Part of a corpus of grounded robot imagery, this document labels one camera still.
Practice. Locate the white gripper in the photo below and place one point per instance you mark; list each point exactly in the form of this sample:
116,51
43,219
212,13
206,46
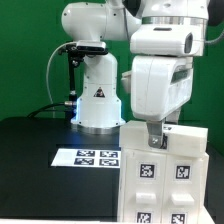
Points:
159,87

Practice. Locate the white cabinet body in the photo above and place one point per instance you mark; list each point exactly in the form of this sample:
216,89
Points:
204,217

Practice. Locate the white box block with markers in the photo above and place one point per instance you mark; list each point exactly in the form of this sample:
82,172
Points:
176,139

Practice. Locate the white door panel with knob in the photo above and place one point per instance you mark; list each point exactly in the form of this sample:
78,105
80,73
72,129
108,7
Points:
144,187

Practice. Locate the white door panel front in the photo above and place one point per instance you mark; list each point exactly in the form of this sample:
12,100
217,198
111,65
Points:
184,189

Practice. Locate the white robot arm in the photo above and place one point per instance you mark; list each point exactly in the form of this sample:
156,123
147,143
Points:
118,20

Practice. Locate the white fiducial marker sheet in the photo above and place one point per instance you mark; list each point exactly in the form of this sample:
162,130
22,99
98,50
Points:
88,158

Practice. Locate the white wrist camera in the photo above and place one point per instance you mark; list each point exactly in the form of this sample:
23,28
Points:
172,40

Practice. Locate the black camera on stand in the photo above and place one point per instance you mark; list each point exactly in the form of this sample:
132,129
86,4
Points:
78,50

